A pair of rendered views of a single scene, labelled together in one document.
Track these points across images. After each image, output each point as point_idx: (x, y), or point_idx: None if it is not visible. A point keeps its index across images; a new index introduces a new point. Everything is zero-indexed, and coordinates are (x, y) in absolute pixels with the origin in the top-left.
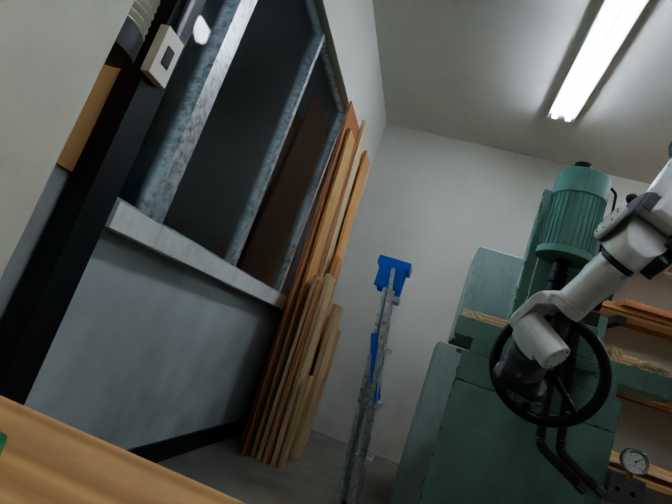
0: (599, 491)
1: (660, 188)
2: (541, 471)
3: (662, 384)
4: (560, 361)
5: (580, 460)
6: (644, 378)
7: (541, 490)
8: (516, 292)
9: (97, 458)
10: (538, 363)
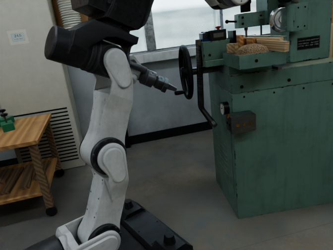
0: (211, 124)
1: None
2: (223, 117)
3: (236, 60)
4: (134, 80)
5: None
6: (232, 59)
7: (224, 126)
8: None
9: (38, 124)
10: (139, 81)
